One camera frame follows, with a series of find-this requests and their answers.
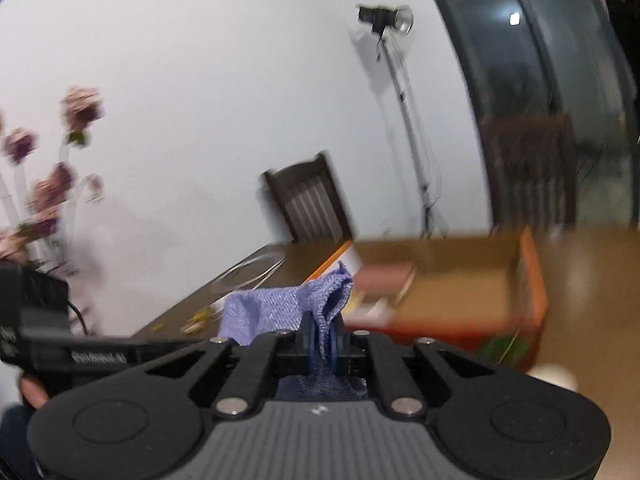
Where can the glass sliding door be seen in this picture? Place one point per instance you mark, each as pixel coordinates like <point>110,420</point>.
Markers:
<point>500,60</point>

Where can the lavender blue towel cloth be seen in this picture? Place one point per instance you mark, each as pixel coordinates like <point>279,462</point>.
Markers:
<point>260,310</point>

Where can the dark wooden slatted chair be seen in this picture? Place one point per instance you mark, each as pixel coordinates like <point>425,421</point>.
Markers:
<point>310,205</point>
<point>530,170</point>

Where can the small yellow scraps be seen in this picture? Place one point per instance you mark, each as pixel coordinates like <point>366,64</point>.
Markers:
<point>197,321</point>

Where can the orange and red cardboard box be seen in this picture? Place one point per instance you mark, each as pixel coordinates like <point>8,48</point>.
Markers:
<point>460,290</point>

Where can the pink artificial flower bouquet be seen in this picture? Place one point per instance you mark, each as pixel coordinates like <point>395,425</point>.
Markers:
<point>50,195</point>

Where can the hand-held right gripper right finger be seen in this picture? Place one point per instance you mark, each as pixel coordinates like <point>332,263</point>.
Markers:
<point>334,345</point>

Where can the studio light on stand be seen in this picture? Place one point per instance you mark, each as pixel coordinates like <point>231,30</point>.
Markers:
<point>402,95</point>

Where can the person's left hand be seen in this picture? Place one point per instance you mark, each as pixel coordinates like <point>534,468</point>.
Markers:
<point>33,393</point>

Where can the round glass plate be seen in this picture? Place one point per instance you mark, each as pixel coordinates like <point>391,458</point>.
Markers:
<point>226,276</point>

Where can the white foam ball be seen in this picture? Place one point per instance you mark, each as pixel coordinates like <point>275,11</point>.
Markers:
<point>552,377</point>

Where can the pink flat box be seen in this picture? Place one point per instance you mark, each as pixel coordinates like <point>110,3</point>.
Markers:
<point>385,277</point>

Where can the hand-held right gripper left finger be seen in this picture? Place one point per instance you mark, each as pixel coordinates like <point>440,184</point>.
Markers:
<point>311,345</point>

